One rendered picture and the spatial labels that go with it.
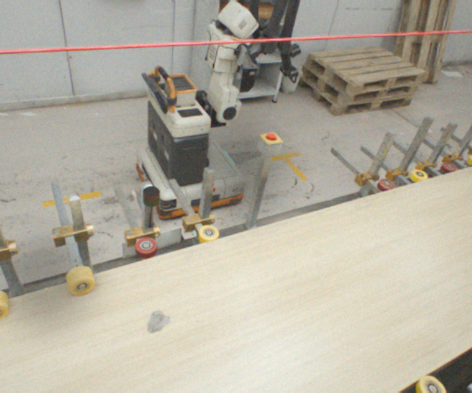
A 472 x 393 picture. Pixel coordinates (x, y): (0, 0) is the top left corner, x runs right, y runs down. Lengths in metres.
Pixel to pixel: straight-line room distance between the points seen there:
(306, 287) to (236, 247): 0.31
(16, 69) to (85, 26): 0.70
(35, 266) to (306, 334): 1.82
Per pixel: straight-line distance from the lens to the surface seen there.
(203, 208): 1.62
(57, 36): 3.96
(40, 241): 2.83
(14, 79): 4.08
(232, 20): 2.49
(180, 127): 2.40
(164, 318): 1.31
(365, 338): 1.45
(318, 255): 1.60
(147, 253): 1.48
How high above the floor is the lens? 2.04
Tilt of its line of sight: 41 degrees down
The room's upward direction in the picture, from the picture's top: 11 degrees clockwise
